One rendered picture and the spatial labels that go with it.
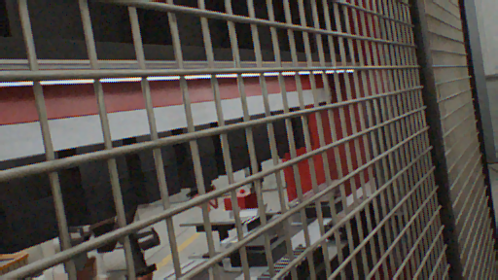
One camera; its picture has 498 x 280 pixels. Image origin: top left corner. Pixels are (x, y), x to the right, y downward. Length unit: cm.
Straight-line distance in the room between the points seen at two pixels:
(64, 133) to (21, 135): 11
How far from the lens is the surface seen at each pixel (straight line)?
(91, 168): 124
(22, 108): 113
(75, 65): 95
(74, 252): 17
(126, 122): 134
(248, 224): 185
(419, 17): 74
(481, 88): 899
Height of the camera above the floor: 136
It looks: 3 degrees down
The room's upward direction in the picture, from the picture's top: 9 degrees counter-clockwise
